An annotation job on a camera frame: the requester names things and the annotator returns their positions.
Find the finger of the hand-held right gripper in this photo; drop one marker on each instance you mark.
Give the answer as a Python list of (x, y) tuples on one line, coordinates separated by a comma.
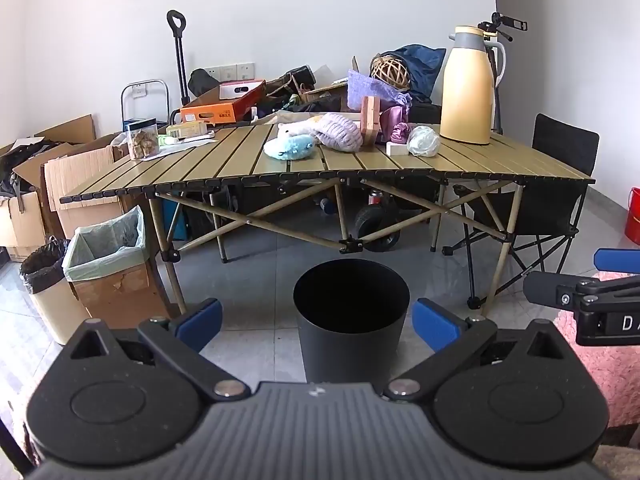
[(550, 291), (617, 260)]

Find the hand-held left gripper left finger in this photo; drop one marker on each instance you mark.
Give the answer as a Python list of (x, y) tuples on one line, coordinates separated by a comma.
[(202, 322)]

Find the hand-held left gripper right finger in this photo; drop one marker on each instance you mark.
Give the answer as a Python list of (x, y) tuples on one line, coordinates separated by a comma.
[(437, 327)]

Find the black trash bin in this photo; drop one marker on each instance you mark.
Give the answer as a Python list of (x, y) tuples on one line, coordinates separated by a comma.
[(350, 345)]

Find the white foam net ball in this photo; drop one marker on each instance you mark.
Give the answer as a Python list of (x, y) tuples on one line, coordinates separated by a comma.
[(422, 141)]

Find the wooden block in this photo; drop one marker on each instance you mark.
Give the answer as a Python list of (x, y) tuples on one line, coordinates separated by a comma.
[(371, 120)]

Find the purple knit hat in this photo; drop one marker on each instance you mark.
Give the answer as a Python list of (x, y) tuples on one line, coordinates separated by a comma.
[(340, 132)]

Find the purple mesh pouch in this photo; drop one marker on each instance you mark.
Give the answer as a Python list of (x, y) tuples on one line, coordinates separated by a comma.
[(365, 87)]

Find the red bucket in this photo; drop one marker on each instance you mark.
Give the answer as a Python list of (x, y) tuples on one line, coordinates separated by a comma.
[(634, 217)]

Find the cardboard box with green liner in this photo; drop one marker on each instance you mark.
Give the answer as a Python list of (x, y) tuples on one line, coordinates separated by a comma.
[(115, 290)]

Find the blue flat box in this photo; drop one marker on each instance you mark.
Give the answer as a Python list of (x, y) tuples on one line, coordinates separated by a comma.
[(176, 220)]

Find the black folding wagon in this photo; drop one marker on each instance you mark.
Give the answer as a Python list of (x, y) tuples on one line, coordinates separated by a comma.
[(372, 227)]

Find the black folding chair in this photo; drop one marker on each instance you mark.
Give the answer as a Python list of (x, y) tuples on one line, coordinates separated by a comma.
[(565, 145)]

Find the white bin with black liner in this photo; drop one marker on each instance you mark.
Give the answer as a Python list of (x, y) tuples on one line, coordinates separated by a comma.
[(50, 310)]

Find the small blue bottle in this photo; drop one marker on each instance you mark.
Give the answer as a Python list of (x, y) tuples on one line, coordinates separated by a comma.
[(326, 205)]

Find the olive folding table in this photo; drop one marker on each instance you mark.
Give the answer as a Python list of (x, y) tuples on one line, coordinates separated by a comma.
[(235, 155)]

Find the white block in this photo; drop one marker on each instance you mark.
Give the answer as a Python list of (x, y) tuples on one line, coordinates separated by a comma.
[(397, 149)]

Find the clear snack jar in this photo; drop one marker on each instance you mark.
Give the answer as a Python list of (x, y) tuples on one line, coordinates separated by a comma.
[(142, 142)]

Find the green white packet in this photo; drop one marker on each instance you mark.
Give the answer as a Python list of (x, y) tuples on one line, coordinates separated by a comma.
[(182, 132)]

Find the blue plush toy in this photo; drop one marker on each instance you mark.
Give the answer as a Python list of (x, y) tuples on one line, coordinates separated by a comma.
[(290, 147)]

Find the stack of cardboard boxes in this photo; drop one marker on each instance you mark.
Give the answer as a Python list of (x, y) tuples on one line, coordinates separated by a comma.
[(20, 220)]

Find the orange box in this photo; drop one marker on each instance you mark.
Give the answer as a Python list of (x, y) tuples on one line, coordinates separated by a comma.
[(210, 110)]

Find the beige paper bag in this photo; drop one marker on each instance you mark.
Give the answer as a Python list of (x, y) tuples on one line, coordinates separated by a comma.
[(270, 119)]

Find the magenta pouch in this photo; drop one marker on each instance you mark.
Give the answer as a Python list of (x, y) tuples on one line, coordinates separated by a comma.
[(391, 116)]

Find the yellow thermos jug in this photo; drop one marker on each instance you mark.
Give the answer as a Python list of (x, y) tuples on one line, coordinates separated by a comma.
[(467, 90)]

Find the white box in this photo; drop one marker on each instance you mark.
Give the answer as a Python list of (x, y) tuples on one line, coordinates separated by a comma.
[(240, 90)]

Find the black backpack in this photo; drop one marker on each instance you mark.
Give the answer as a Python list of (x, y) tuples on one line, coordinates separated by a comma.
[(202, 82)]

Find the dark clothes pile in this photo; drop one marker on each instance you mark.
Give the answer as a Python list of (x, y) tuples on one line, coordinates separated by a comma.
[(320, 106)]

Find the dark blue bag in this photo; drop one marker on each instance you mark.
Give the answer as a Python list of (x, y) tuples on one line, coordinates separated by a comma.
[(425, 70)]

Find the open cardboard box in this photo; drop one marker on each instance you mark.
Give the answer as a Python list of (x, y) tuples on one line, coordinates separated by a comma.
[(325, 94)]

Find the rattan ball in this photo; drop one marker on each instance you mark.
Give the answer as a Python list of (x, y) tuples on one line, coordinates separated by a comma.
[(390, 72)]

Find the black handbag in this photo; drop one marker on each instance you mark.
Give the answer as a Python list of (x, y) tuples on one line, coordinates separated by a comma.
[(300, 77)]

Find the black tripod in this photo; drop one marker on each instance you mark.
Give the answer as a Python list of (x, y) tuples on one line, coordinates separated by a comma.
[(500, 22)]

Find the white wall outlet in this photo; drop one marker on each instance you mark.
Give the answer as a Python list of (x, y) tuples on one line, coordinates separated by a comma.
[(138, 91)]

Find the white metal frame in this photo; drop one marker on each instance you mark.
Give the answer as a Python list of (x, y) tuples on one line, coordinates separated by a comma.
[(144, 82)]

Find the wall socket panel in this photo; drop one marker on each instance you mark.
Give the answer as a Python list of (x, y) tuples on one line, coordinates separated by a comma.
[(245, 71)]

